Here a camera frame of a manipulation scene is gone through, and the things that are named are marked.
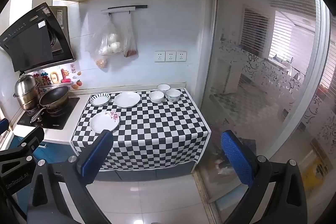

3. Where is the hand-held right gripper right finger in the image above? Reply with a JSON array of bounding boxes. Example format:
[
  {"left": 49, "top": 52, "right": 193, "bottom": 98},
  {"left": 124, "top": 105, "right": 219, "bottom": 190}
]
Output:
[{"left": 221, "top": 130, "right": 307, "bottom": 224}]

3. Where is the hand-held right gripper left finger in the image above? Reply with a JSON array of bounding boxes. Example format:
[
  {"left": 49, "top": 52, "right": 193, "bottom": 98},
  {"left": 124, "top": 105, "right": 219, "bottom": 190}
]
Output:
[{"left": 26, "top": 130, "right": 114, "bottom": 224}]

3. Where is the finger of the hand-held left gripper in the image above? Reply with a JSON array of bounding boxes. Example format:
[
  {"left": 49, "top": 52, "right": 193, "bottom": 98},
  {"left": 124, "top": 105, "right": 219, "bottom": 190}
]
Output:
[
  {"left": 0, "top": 129, "right": 45, "bottom": 180},
  {"left": 0, "top": 118, "right": 9, "bottom": 135}
]

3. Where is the white plate pink floral print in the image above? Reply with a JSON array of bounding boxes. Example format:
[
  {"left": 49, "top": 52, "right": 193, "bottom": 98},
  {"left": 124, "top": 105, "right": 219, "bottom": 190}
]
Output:
[{"left": 89, "top": 111, "right": 120, "bottom": 134}]

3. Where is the striped rim plate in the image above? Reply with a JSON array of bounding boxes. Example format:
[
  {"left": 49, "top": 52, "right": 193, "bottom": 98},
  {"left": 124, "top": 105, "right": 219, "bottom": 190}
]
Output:
[{"left": 90, "top": 93, "right": 111, "bottom": 107}]

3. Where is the plain white plate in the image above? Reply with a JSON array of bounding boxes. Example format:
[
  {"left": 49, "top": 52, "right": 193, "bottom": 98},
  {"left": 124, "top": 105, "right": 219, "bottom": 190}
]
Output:
[{"left": 114, "top": 91, "right": 141, "bottom": 108}]

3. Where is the plain white bowl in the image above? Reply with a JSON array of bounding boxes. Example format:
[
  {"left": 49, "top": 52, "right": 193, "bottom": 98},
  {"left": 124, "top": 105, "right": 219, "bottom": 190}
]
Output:
[{"left": 149, "top": 91, "right": 165, "bottom": 104}]

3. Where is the white bowl floral print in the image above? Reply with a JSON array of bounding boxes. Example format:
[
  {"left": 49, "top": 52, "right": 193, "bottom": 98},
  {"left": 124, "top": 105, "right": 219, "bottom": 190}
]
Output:
[{"left": 166, "top": 89, "right": 181, "bottom": 103}]

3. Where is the white bowl blue rim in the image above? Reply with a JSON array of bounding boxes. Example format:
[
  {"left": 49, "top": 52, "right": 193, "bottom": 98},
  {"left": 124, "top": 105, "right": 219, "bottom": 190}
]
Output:
[{"left": 157, "top": 84, "right": 171, "bottom": 95}]

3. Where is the black gas stove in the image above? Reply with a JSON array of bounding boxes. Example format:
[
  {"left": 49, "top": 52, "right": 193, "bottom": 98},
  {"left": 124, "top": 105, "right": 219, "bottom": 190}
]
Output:
[{"left": 17, "top": 97, "right": 80, "bottom": 130}]

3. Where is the stainless steel steamer pot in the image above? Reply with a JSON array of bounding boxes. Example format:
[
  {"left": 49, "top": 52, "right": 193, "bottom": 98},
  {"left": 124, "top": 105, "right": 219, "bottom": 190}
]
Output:
[{"left": 13, "top": 74, "right": 41, "bottom": 111}]

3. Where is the black frying pan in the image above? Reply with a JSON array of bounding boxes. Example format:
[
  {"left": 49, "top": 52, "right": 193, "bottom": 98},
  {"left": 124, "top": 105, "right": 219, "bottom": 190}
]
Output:
[{"left": 30, "top": 86, "right": 71, "bottom": 123}]

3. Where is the black white checkered tablecloth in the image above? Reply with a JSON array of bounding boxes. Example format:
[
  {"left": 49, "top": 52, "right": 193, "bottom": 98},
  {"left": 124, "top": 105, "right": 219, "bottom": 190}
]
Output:
[{"left": 71, "top": 88, "right": 212, "bottom": 170}]

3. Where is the patterned glass sliding door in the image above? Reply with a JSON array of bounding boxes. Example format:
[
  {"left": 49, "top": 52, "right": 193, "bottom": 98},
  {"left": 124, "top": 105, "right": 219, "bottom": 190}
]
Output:
[{"left": 197, "top": 0, "right": 336, "bottom": 224}]

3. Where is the black range hood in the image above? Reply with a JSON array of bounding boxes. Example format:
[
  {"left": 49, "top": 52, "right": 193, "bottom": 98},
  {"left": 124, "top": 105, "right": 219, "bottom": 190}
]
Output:
[{"left": 0, "top": 2, "right": 76, "bottom": 73}]

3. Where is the plastic bag with orange food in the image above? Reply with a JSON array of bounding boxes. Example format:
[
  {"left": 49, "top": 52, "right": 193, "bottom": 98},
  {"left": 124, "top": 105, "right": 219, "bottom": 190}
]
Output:
[{"left": 85, "top": 15, "right": 116, "bottom": 69}]

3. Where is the plastic bag with red food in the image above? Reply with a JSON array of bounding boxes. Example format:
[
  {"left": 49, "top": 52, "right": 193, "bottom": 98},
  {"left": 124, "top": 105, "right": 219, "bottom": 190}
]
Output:
[{"left": 123, "top": 14, "right": 139, "bottom": 58}]

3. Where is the plastic bag with white food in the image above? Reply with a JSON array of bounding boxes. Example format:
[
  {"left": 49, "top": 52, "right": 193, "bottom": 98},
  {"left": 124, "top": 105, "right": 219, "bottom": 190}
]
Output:
[{"left": 98, "top": 17, "right": 123, "bottom": 55}]

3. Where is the group of colourful wall stickers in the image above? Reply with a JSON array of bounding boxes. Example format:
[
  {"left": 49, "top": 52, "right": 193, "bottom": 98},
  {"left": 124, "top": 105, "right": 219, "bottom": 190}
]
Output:
[{"left": 31, "top": 63, "right": 83, "bottom": 90}]

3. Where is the wall hook rail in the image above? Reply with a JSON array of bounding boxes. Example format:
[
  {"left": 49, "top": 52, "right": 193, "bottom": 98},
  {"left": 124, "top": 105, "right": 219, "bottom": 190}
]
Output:
[{"left": 101, "top": 5, "right": 148, "bottom": 15}]

